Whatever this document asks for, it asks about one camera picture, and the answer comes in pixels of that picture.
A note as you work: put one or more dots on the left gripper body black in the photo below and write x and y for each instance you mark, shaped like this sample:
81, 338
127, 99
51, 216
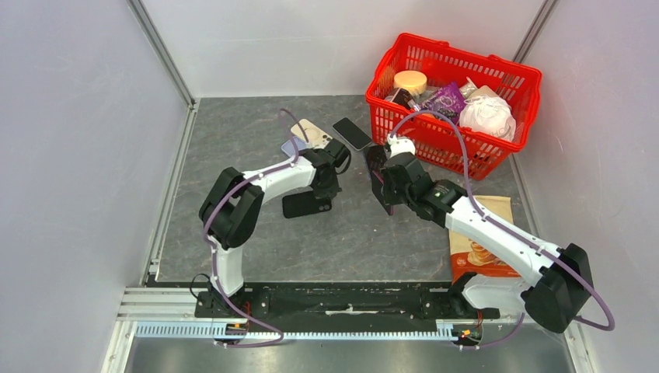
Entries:
329, 189

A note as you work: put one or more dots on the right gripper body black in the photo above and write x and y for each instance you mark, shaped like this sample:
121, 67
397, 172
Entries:
392, 195

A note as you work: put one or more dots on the black smartphone purple edge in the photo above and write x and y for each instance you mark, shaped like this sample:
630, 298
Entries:
375, 157

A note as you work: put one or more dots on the lavender phone case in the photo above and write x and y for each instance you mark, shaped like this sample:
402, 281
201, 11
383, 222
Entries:
288, 148

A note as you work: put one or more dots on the black phone case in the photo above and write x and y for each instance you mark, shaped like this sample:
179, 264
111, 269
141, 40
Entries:
304, 204

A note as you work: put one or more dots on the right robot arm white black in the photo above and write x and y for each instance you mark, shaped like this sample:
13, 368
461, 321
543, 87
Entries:
554, 282

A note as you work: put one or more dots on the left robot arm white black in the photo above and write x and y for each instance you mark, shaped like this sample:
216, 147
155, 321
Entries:
307, 183

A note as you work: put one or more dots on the beige phone case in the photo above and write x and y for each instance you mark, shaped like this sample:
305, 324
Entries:
313, 136

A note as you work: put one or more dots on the black smartphone near basket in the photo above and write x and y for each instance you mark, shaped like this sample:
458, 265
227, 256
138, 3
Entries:
352, 134

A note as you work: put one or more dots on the purple snack packet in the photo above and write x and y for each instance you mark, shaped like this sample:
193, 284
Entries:
448, 100

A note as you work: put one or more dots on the red plastic shopping basket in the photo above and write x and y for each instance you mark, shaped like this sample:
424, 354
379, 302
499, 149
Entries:
476, 75

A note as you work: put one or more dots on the yellow lid jar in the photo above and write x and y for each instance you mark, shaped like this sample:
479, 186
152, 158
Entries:
414, 82

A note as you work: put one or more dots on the white plastic bag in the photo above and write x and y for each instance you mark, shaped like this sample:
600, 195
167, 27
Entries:
489, 115

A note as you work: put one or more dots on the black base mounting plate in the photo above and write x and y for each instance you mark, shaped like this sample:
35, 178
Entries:
352, 307

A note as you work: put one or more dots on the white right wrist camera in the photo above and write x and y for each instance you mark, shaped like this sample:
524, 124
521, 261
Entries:
400, 145

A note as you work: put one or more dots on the aluminium frame rail front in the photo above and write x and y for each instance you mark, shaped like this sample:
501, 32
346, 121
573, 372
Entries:
178, 312

